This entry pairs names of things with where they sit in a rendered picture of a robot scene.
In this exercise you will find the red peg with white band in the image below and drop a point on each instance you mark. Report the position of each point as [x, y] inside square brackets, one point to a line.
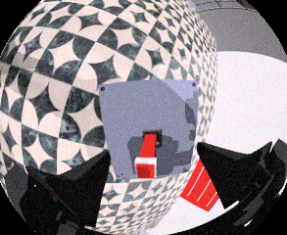
[146, 165]

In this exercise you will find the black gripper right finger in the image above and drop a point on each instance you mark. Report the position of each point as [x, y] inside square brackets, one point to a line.
[230, 171]

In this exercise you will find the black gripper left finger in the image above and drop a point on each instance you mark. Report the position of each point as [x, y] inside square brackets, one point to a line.
[80, 189]

